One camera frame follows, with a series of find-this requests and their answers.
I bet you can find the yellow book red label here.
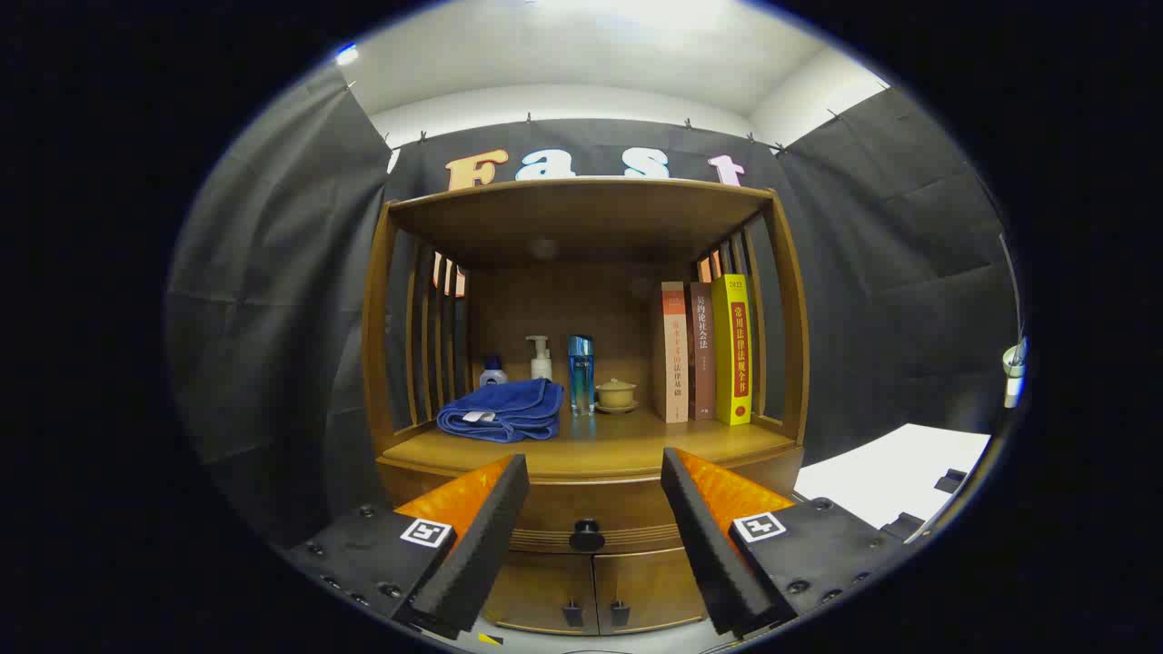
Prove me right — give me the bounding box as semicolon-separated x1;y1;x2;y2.
711;274;753;426

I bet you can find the white flat board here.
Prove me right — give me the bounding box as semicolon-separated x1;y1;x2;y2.
793;422;991;532

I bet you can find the wooden cabinet with slatted sides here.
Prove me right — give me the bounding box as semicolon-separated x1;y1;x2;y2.
362;177;810;637

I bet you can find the wooden countertop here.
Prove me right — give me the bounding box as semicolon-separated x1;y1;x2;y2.
377;409;800;482

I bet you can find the small white fixture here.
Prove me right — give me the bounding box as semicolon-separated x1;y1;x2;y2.
1002;338;1029;410

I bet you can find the brown book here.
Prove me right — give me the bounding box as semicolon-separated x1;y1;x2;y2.
688;282;719;421

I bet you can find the wooden drawer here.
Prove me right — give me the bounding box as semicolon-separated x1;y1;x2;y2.
379;445;805;555

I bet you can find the wooden cabinet door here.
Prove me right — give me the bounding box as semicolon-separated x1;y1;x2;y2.
593;545;710;634
482;550;601;635

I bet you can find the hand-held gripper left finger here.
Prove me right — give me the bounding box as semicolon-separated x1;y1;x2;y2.
283;454;531;641

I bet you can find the black backdrop cloth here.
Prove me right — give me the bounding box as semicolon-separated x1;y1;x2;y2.
166;64;1020;546

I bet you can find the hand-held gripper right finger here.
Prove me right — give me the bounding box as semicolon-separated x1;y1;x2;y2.
661;447;910;639

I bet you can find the tall blue glass bottle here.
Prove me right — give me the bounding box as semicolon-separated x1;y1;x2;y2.
567;334;596;417

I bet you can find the beige book orange band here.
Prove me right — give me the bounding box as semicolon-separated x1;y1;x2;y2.
661;282;691;424

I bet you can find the yellow lidded teacup with saucer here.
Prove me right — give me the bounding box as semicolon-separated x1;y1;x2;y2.
594;378;639;415

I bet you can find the blue folded towel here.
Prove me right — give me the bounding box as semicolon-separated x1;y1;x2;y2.
436;378;566;444

